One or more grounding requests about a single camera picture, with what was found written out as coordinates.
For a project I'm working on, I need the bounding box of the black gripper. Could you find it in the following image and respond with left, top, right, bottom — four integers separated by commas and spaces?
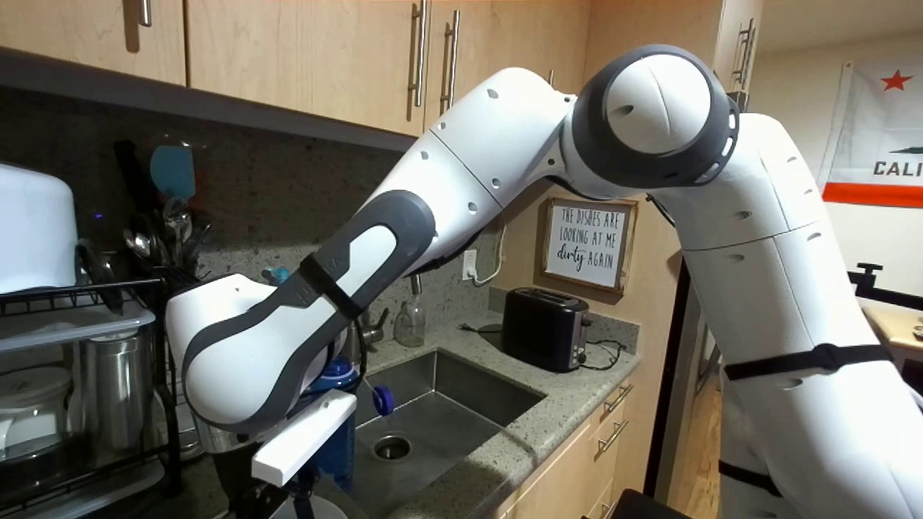
217, 447, 319, 519

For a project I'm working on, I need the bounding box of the stainless steel pot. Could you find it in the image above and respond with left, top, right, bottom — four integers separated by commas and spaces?
64, 322, 172, 466

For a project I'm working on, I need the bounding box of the dark metal faucet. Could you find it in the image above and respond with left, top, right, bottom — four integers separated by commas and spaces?
358, 302, 394, 354

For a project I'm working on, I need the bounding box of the stainless steel sink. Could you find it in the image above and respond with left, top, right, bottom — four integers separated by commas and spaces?
343, 345, 547, 519

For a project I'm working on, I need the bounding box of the clear glass jar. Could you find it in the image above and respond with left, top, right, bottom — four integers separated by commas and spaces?
388, 274, 430, 352

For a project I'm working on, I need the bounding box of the black utensil holder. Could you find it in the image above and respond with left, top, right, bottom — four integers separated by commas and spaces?
140, 253, 212, 310

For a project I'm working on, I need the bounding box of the black toaster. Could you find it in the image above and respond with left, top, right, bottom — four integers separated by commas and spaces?
498, 284, 590, 374

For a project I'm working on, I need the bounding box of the wooden lower cabinet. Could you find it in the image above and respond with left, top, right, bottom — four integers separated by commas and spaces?
496, 374, 645, 519

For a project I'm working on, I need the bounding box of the teal spatula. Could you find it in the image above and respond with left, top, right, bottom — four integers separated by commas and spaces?
146, 140, 199, 204

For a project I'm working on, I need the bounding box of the large white bowl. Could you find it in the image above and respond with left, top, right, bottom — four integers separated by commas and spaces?
0, 160, 81, 297

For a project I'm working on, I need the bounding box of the black equipment box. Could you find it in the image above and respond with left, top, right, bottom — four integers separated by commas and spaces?
609, 486, 691, 519

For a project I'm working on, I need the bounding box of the wood framed text sign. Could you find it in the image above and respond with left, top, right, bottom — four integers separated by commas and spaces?
532, 195, 639, 309

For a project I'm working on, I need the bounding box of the wooden upper cabinet door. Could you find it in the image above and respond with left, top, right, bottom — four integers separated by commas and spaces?
181, 0, 426, 137
0, 0, 188, 90
420, 0, 593, 137

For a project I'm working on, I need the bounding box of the tall wooden cabinet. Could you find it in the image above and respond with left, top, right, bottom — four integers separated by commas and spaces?
498, 0, 767, 486

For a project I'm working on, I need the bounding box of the wooden table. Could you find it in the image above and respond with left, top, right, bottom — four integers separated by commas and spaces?
860, 297, 923, 368

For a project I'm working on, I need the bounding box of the white and red flag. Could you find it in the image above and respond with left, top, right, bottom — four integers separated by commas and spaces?
815, 54, 923, 211

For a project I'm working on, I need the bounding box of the black wire dish rack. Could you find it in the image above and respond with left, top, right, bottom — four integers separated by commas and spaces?
0, 240, 217, 519

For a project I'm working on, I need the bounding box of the white power cable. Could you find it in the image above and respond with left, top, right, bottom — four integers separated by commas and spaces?
467, 225, 511, 287

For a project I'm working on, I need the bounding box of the black toaster cable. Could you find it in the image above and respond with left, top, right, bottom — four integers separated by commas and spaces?
574, 333, 629, 374

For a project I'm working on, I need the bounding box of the black clamp mount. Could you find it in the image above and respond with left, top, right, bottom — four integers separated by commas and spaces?
847, 260, 923, 313

